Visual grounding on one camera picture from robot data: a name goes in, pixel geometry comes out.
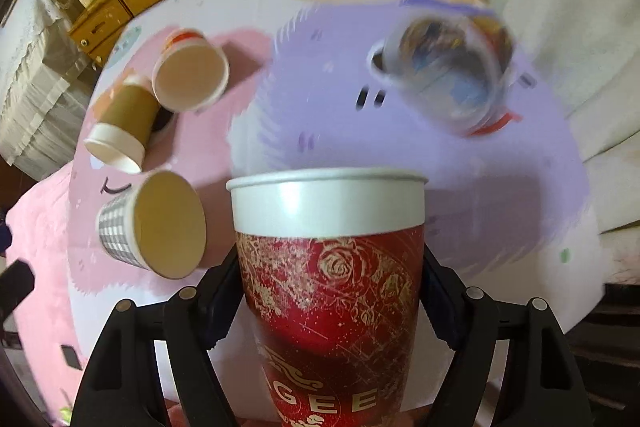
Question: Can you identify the tall red paper cup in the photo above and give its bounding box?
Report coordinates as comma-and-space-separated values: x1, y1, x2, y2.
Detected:
227, 168, 425, 426

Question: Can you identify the grey checkered paper cup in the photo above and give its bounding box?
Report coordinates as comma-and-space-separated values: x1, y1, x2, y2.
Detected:
96, 170, 207, 280

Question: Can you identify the brown paper cup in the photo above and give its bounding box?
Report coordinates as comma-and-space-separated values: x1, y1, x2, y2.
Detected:
84, 72, 160, 174

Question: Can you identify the small red white paper cup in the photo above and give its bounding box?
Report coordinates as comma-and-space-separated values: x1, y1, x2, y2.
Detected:
151, 28, 230, 113

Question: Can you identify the clear plastic printed cup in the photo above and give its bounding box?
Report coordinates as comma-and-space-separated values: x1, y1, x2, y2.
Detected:
370, 10, 518, 136

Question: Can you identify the pink blanket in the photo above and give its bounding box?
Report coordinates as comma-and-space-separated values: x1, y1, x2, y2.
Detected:
6, 164, 87, 424

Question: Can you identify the white lace cloth cover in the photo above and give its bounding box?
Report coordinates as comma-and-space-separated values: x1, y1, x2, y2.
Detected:
1, 0, 98, 181

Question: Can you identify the cartoon printed tablecloth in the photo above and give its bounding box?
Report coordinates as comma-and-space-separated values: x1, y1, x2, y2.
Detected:
63, 0, 614, 427

